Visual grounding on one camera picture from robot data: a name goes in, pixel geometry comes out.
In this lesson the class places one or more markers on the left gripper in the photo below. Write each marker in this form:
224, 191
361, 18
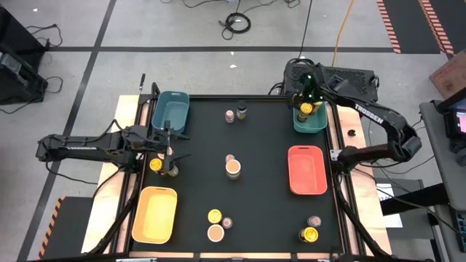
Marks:
153, 140

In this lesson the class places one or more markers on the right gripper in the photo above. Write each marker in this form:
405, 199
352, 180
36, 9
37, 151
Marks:
309, 85

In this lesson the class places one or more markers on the yellow-lid spice jar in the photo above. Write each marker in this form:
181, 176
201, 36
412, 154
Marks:
316, 109
215, 216
306, 108
156, 164
310, 234

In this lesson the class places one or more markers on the black-lid spice jar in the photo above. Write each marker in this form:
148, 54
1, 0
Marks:
174, 170
241, 109

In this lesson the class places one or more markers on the coral red plastic bin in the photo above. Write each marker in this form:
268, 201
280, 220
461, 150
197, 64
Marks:
307, 171

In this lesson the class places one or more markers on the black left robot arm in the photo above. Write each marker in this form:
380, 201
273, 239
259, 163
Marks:
80, 149

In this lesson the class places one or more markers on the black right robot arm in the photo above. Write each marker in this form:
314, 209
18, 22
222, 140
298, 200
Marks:
386, 122

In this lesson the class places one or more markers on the teal green plastic bin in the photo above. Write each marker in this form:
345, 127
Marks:
316, 125

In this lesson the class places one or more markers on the blue plastic bin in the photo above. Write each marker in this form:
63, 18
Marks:
171, 107

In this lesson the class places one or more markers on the black perforated computer case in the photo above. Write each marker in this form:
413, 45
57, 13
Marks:
364, 77

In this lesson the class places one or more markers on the yellow plastic bin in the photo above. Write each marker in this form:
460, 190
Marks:
154, 214

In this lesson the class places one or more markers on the black table mat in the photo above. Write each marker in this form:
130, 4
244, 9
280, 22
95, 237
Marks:
247, 205

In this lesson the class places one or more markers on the black orange-striped floor mat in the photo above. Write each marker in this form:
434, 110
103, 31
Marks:
69, 229
411, 25

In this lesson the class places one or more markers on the black monitor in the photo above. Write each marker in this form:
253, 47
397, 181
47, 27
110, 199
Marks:
451, 123

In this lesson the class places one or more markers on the grey table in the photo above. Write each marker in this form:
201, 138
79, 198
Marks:
440, 160

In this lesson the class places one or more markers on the brown cardboard box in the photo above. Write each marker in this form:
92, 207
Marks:
451, 74

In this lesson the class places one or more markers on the black metal beam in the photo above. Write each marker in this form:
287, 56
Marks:
415, 198

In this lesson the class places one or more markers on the white paper sheet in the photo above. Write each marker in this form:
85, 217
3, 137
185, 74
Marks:
394, 220

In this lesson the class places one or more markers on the black equipment cart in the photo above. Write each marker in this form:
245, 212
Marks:
22, 83

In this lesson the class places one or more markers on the grey electronic box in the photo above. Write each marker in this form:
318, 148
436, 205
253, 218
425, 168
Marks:
10, 62

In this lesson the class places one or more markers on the black keyboard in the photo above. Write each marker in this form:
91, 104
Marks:
460, 227

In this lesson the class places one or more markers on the silver metal bracket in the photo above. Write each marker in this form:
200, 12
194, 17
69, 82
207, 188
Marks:
335, 154

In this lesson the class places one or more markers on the black frame strut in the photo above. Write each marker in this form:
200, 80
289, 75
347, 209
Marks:
116, 222
358, 225

